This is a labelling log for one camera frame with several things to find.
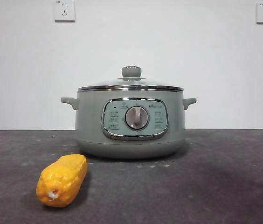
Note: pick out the glass lid with green knob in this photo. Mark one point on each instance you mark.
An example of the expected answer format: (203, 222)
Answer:
(131, 71)

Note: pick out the yellow corn cob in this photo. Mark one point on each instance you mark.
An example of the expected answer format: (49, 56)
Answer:
(61, 177)

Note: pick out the green electric cooking pot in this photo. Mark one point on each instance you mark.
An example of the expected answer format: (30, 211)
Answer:
(89, 130)

